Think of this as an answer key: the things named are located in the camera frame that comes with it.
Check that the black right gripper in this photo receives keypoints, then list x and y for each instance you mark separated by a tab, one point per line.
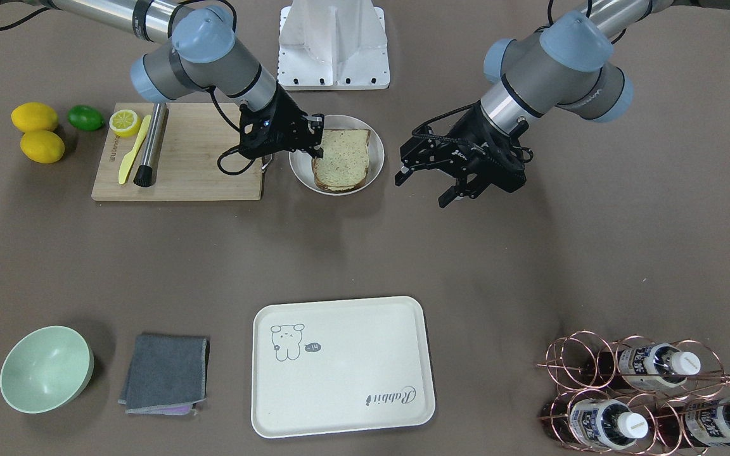
290	118

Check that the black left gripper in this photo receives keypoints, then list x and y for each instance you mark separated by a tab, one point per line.
466	143

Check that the white round plate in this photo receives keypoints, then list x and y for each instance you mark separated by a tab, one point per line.
301	163

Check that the plain bread slice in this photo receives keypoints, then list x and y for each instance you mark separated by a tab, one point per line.
345	162

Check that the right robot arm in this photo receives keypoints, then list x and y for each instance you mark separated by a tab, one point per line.
199	50

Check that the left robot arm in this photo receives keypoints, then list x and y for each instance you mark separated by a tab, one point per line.
564	64

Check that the cream rabbit tray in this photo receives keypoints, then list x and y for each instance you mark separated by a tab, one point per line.
340	366

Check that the wooden cutting board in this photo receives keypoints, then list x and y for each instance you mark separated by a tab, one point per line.
186	169

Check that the steel muddler black tip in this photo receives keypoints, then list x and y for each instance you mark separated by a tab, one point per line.
145	175

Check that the yellow plastic knife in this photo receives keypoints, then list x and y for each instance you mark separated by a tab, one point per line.
128	160

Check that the halved lemon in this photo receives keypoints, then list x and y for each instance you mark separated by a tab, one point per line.
125	123

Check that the green lime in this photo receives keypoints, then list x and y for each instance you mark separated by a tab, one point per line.
85	118

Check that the grey folded cloth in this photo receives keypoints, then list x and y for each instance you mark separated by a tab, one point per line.
167	375

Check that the yellow lemon lower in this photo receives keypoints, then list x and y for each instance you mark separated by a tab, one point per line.
42	147

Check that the yellow lemon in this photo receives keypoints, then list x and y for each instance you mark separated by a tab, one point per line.
34	116
42	147

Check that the yellow lemon upper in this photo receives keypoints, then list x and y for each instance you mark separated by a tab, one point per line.
34	116

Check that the tea bottle upper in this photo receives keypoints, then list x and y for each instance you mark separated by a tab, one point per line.
657	367

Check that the tea bottle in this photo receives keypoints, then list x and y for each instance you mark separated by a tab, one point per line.
657	367
707	424
606	424

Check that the mint green bowl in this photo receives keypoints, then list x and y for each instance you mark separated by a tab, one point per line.
46	369

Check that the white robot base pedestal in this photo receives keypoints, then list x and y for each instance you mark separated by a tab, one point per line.
333	46

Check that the copper wire bottle rack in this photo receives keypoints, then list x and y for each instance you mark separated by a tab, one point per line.
584	366

